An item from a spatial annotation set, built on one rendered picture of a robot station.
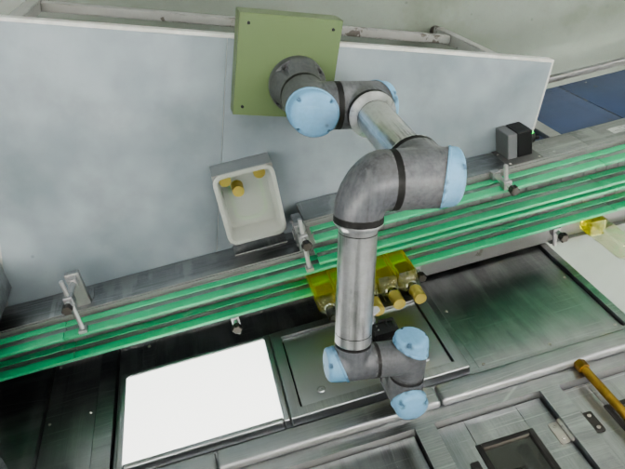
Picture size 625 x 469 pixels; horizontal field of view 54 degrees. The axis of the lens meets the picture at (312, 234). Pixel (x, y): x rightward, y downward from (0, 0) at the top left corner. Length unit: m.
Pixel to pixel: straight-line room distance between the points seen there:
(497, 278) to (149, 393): 1.08
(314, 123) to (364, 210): 0.41
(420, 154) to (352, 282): 0.27
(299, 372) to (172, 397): 0.34
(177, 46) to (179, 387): 0.90
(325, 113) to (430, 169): 0.41
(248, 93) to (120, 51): 0.34
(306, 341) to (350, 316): 0.57
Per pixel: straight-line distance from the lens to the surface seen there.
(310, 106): 1.45
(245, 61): 1.63
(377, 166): 1.10
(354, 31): 2.33
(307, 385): 1.64
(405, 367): 1.31
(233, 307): 1.81
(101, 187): 1.81
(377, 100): 1.45
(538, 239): 2.10
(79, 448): 1.79
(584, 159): 2.01
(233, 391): 1.68
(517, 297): 1.91
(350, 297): 1.19
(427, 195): 1.13
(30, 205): 1.86
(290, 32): 1.63
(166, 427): 1.66
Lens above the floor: 2.40
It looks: 58 degrees down
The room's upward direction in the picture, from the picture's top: 155 degrees clockwise
